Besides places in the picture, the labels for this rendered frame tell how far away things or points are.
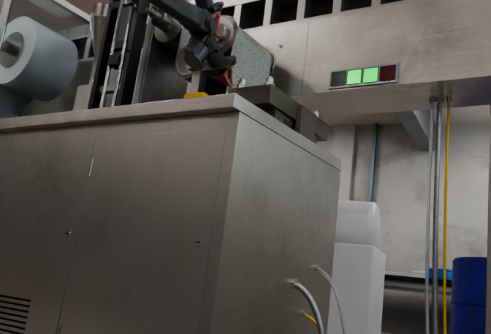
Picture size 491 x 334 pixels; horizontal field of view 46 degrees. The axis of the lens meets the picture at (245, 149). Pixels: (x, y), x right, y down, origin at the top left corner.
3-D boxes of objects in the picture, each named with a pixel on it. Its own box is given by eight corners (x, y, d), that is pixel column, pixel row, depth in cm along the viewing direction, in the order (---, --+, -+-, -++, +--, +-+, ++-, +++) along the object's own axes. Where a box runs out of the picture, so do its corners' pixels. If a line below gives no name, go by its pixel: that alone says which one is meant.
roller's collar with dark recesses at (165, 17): (150, 26, 210) (152, 10, 212) (160, 33, 215) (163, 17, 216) (163, 23, 206) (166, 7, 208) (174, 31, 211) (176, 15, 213)
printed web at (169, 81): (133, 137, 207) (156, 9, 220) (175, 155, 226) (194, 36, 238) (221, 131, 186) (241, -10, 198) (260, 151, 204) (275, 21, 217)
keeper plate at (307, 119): (294, 137, 184) (297, 105, 187) (307, 146, 192) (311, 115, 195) (300, 137, 183) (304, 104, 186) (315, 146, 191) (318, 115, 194)
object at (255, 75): (224, 99, 189) (231, 46, 193) (261, 121, 207) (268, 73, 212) (226, 99, 188) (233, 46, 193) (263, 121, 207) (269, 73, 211)
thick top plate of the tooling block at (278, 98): (226, 106, 182) (228, 88, 183) (287, 142, 213) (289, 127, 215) (269, 102, 173) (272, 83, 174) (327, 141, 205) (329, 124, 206)
